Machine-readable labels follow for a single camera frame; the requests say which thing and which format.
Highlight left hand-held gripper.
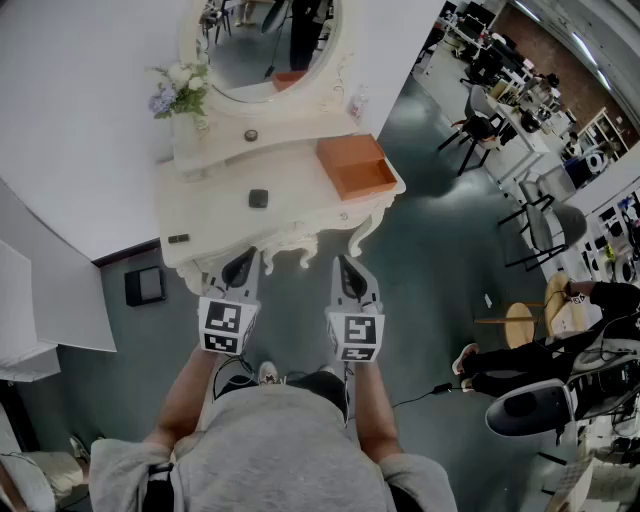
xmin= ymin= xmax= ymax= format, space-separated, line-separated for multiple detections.
xmin=198 ymin=247 xmax=262 ymax=356

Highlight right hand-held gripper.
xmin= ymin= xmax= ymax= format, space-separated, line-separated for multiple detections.
xmin=324 ymin=254 xmax=386 ymax=363

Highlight orange wooden box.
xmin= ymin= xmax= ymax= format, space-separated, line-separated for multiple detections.
xmin=315 ymin=133 xmax=400 ymax=202

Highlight person's right forearm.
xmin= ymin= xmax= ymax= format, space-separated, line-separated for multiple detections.
xmin=344 ymin=360 xmax=404 ymax=461

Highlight person's left forearm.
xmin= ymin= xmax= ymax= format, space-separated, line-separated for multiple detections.
xmin=144 ymin=344 xmax=221 ymax=451

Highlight person's black shorts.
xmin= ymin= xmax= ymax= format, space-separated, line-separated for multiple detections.
xmin=214 ymin=370 xmax=350 ymax=426

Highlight clear glass vase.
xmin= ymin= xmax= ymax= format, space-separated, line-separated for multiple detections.
xmin=171 ymin=113 xmax=202 ymax=174

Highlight round wooden stool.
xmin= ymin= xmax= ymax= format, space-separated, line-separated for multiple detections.
xmin=474 ymin=301 xmax=546 ymax=350
xmin=543 ymin=272 xmax=574 ymax=337

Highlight person's grey shirt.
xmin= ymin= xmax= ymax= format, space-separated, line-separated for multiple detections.
xmin=89 ymin=384 xmax=459 ymax=512

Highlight clear plastic bottle red label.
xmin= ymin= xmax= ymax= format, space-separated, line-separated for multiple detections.
xmin=348 ymin=84 xmax=371 ymax=126

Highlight white partition panel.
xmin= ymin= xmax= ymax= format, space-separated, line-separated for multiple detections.
xmin=0 ymin=177 xmax=119 ymax=384

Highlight white and blue flower bouquet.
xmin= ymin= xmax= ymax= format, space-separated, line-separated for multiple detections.
xmin=145 ymin=60 xmax=211 ymax=132

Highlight dark chair black legs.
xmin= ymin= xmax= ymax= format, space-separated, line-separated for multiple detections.
xmin=438 ymin=84 xmax=506 ymax=176

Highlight grey-backed office chair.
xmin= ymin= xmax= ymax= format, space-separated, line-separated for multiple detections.
xmin=484 ymin=378 xmax=576 ymax=439

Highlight white office desk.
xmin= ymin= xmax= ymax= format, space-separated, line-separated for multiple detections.
xmin=487 ymin=94 xmax=551 ymax=171

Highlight grey boxy chair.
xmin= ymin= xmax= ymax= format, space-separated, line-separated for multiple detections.
xmin=518 ymin=167 xmax=576 ymax=204

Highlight grey round-back chair black legs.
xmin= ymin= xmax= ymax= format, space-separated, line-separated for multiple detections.
xmin=504 ymin=194 xmax=589 ymax=272

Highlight oval mirror white frame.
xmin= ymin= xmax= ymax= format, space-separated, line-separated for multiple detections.
xmin=177 ymin=0 xmax=361 ymax=119

